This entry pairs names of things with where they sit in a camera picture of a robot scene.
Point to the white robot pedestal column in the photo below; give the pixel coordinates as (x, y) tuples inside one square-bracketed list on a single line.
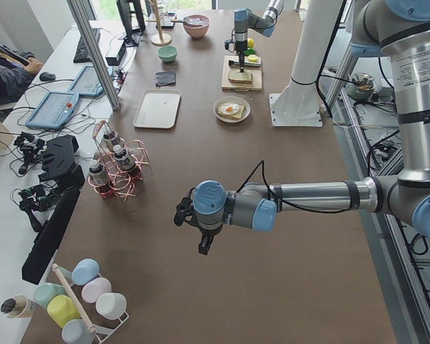
[(299, 103)]

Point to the steel ice scoop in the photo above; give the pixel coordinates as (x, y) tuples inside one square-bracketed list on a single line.
[(181, 20)]

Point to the toast slice on plate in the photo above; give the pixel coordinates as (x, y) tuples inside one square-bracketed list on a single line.
[(237, 116)]

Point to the grey folded cloth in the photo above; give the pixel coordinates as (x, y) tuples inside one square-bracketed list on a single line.
[(165, 78)]

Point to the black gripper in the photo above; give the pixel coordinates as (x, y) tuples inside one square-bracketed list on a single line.
[(208, 234), (241, 46)]

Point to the white round plate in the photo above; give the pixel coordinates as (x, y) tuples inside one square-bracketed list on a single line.
[(236, 100)]

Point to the grey blue cup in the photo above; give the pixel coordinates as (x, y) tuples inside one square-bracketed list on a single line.
[(76, 332)]

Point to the white cup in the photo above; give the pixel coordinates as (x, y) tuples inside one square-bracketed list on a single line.
[(111, 305)]

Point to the copper wire bottle rack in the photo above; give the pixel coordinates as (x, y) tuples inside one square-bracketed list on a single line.
[(120, 183)]

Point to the steel handled knife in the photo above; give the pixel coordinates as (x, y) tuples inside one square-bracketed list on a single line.
[(246, 64)]

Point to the green ceramic bowl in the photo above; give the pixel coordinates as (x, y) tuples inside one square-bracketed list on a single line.
[(167, 53)]

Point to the fried egg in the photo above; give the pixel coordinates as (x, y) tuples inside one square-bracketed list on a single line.
[(229, 108)]

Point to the black keyboard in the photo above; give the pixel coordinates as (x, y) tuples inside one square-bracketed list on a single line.
[(82, 54)]

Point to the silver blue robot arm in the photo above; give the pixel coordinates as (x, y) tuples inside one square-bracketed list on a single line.
[(400, 30), (245, 19)]

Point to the black computer mouse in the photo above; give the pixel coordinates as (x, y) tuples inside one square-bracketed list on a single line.
[(47, 76)]

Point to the green lime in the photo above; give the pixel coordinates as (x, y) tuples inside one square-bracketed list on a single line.
[(250, 51)]

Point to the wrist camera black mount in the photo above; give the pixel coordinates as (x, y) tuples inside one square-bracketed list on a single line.
[(230, 43), (185, 212)]

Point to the mint green cup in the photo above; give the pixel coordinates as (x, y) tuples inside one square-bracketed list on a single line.
[(46, 292)]

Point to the blue teach pendant far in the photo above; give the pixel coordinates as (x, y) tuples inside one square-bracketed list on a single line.
[(87, 83)]

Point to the wooden mug tree stand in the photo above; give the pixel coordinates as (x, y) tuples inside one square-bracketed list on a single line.
[(161, 38)]

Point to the bread slice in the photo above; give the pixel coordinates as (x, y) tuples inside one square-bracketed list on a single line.
[(237, 77)]

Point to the aluminium frame post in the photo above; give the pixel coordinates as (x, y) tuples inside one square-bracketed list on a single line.
[(79, 15)]

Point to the cream rabbit tray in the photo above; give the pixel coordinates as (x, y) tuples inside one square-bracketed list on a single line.
[(157, 109)]

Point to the black monitor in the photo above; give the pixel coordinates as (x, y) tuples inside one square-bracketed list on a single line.
[(131, 15)]

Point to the white cup rack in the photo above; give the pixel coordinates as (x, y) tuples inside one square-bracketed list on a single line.
[(103, 328)]

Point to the yellow cup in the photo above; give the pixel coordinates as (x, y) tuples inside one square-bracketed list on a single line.
[(62, 310)]

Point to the paper cup with metal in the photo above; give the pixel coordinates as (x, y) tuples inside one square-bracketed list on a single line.
[(18, 306)]

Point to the blue teach pendant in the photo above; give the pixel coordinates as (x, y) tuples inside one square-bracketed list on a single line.
[(53, 111), (87, 83)]

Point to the blue teach pendant near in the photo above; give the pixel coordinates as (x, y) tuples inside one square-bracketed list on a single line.
[(53, 111)]

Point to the pink bowl with ice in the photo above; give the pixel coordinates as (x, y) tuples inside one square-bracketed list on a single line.
[(196, 26)]

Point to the pink cup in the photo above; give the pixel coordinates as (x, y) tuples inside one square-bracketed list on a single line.
[(95, 288)]

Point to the tea bottle back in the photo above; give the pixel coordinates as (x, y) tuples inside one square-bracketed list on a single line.
[(111, 139)]

